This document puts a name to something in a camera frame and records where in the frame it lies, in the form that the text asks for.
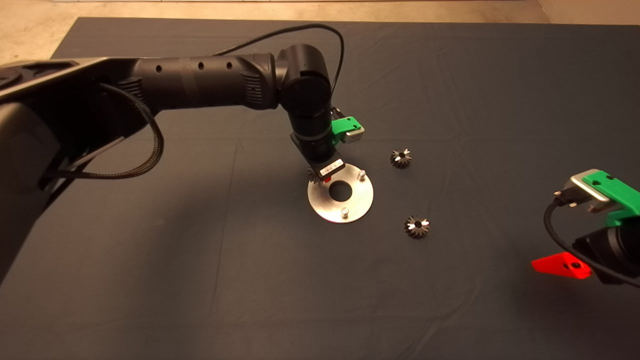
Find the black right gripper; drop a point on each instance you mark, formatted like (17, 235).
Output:
(620, 252)

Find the right silver camera box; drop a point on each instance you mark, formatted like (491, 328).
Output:
(585, 192)

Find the small steel planetary gear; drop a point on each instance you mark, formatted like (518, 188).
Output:
(399, 161)
(413, 230)
(314, 176)

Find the silver camera box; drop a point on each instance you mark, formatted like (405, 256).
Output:
(585, 192)
(356, 134)

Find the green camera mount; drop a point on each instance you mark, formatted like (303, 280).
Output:
(342, 127)
(617, 192)

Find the round metal carrier plate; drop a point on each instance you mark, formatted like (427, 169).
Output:
(357, 200)

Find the left green camera mount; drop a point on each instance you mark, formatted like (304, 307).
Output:
(342, 127)

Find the left silver camera box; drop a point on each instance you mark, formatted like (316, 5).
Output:
(356, 134)

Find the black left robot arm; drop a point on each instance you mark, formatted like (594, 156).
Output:
(200, 82)

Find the right green camera mount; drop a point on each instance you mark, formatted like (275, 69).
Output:
(617, 192)

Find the dark grey table cloth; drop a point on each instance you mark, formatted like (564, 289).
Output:
(450, 75)

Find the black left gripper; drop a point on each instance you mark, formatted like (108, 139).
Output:
(320, 155)

